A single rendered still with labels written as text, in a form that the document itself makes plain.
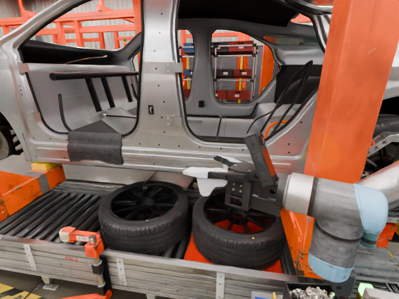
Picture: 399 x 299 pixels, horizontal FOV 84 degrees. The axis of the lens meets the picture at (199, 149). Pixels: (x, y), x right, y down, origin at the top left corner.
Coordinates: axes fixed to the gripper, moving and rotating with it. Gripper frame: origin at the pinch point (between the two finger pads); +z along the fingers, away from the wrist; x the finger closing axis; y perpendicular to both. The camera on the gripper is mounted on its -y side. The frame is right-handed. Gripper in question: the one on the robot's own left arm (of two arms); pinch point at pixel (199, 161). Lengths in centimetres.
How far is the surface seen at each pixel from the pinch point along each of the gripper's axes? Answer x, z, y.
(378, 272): 130, -73, 93
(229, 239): 66, 13, 65
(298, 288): 47, -26, 61
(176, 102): 74, 60, -11
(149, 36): 66, 76, -49
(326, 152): 50, -27, 2
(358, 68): 47, -31, -27
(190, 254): 68, 39, 88
